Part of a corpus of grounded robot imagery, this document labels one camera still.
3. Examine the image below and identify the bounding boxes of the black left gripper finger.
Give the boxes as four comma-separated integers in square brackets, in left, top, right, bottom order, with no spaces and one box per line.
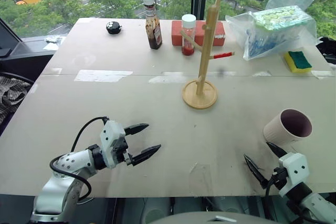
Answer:
[130,144,162,167]
[123,123,150,137]

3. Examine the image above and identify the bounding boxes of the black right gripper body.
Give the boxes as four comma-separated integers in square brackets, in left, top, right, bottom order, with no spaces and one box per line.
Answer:
[267,166,289,190]

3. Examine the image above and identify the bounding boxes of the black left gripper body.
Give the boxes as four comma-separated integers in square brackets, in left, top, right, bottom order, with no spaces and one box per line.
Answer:
[112,135,133,166]

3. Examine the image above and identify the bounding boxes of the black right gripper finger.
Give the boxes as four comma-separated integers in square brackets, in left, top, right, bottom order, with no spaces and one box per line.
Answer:
[266,142,289,161]
[244,154,269,189]

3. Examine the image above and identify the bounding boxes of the cream mug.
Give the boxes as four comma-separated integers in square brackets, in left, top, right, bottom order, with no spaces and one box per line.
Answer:
[263,108,313,146]

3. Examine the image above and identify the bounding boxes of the wooden mug tree stand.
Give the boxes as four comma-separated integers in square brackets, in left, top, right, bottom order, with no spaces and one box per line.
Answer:
[180,0,236,110]

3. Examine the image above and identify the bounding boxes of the yellow green sponge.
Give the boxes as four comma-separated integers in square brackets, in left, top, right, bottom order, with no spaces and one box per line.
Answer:
[283,50,313,73]

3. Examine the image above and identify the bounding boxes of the small black round object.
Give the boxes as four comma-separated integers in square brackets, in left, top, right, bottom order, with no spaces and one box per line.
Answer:
[106,21,123,35]

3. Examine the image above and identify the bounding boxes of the brown sauce bottle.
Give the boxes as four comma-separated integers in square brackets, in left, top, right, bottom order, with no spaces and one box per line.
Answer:
[143,0,163,50]

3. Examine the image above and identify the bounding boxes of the clear jar with red sauce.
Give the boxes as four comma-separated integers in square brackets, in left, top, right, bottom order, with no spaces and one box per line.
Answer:
[181,14,197,56]

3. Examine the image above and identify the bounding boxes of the black object at table edge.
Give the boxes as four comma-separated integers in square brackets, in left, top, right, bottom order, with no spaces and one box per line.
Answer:
[316,36,336,65]

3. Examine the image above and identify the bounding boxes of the red brick block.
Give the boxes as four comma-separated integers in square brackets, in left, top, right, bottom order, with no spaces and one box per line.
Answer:
[171,20,227,47]

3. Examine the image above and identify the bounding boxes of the clear plastic bag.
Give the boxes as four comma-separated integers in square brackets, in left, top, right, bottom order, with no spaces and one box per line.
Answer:
[225,0,318,61]

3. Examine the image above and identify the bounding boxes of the crumpled white paper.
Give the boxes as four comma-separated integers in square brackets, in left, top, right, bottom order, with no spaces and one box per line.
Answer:
[44,35,64,44]

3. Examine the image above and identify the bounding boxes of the plaid cloth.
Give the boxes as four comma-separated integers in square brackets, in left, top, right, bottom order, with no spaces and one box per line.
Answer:
[0,76,32,125]

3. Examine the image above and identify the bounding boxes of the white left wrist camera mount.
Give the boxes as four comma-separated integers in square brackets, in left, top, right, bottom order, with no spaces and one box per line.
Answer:
[99,120,127,169]

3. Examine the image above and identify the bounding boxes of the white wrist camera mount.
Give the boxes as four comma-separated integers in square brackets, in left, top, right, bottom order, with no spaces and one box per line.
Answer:
[99,120,127,169]
[277,152,310,198]

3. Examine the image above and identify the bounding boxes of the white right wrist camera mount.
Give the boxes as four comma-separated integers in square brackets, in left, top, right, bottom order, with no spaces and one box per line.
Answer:
[277,152,310,198]

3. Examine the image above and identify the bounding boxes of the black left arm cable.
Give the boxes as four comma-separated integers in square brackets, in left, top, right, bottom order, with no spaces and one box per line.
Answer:
[49,116,110,204]

